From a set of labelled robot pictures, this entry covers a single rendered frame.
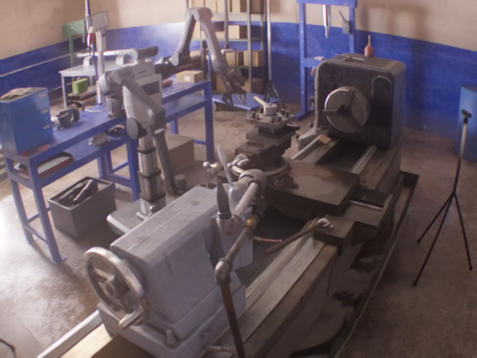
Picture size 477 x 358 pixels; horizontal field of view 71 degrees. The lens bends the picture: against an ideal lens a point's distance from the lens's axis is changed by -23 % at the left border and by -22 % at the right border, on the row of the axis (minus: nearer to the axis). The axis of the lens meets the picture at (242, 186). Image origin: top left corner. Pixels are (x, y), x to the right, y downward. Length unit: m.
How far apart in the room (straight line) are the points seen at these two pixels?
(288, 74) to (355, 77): 3.94
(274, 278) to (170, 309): 0.48
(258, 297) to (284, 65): 5.25
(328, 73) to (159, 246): 1.75
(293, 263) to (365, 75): 1.32
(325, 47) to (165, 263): 5.25
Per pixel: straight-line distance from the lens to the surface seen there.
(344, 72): 2.45
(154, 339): 1.06
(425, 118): 5.81
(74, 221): 3.26
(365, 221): 1.65
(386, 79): 2.33
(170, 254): 1.00
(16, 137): 2.89
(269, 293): 1.33
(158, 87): 2.56
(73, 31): 8.45
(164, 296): 1.00
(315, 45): 6.05
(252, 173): 1.38
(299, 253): 1.51
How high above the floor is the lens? 1.72
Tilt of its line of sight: 27 degrees down
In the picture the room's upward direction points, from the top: 2 degrees counter-clockwise
